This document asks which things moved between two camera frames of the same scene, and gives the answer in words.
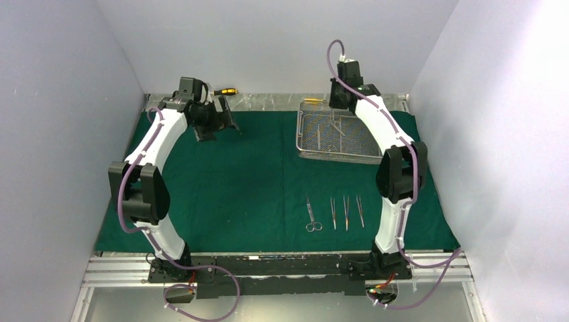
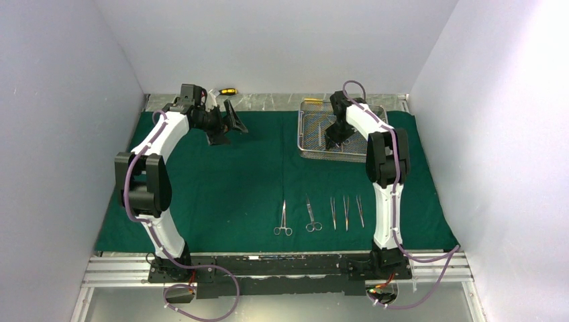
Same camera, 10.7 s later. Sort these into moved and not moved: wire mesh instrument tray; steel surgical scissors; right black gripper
Moved: right black gripper
Not moved: wire mesh instrument tray; steel surgical scissors
